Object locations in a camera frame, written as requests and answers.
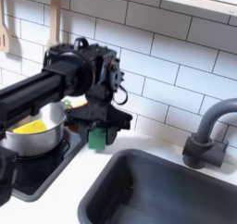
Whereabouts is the thin black cable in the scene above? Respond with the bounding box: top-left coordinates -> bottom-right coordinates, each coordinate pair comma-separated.
112,83 -> 130,106

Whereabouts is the dark grey tap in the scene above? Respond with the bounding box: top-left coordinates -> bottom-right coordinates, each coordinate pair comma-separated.
181,97 -> 237,170

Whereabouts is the orange toy carrot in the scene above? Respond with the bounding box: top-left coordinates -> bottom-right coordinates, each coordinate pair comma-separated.
61,96 -> 89,110

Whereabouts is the wooden slotted spatula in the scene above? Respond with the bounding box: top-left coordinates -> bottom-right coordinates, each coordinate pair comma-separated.
0,0 -> 11,55

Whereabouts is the steel pot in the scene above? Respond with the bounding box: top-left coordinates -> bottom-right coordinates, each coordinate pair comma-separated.
0,101 -> 69,158

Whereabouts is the dark grey sink basin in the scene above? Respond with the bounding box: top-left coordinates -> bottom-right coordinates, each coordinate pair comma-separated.
77,148 -> 237,224

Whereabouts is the yellow block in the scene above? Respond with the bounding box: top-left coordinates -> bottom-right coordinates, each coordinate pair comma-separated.
12,119 -> 48,135

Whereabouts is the wooden spoon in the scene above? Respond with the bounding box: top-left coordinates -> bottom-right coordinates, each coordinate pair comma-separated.
45,0 -> 63,51

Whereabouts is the black stove cooktop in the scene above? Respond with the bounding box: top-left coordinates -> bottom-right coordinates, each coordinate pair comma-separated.
11,127 -> 88,203

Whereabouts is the green block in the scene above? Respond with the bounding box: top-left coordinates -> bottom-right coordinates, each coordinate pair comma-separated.
87,127 -> 107,151

